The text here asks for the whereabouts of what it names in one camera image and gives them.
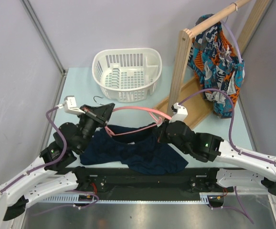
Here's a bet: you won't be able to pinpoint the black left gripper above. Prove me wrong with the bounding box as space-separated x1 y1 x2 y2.
77 103 115 153

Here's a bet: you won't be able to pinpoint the pink clothes hanger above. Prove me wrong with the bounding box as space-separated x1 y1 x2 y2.
104 106 171 137

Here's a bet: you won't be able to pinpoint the navy blue shorts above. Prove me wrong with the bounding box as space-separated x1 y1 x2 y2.
79 125 188 175

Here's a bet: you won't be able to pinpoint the colourful patterned shorts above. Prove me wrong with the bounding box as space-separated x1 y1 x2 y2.
188 22 245 118

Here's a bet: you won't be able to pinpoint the lilac clothes hanger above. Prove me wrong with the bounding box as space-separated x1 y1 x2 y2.
221 16 243 63

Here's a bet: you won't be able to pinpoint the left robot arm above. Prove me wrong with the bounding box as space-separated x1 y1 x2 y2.
0 101 115 223

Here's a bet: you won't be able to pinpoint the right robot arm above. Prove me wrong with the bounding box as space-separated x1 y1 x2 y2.
153 120 276 196

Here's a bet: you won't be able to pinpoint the wooden clothes rack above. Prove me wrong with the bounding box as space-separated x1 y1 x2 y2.
151 0 272 131

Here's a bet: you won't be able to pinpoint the white plastic basket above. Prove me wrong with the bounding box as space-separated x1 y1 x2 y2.
92 48 162 103

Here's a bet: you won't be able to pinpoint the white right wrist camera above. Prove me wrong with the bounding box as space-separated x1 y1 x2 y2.
169 103 188 123

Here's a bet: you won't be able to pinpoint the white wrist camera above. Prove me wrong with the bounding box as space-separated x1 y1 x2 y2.
56 95 85 116
169 103 188 123

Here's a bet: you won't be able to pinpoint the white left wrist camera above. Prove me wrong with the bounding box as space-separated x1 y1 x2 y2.
56 95 85 116

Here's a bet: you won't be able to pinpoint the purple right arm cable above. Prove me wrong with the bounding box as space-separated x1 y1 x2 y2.
178 88 276 167

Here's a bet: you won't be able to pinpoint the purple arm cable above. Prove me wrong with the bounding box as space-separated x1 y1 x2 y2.
178 88 276 167
0 104 68 215

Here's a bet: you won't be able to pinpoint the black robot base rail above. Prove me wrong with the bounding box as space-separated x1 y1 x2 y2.
77 167 226 201

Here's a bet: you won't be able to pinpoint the white slotted cable duct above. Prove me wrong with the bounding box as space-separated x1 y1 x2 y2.
40 192 224 206

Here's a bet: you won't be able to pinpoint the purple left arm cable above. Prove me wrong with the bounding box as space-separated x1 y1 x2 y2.
0 104 68 215

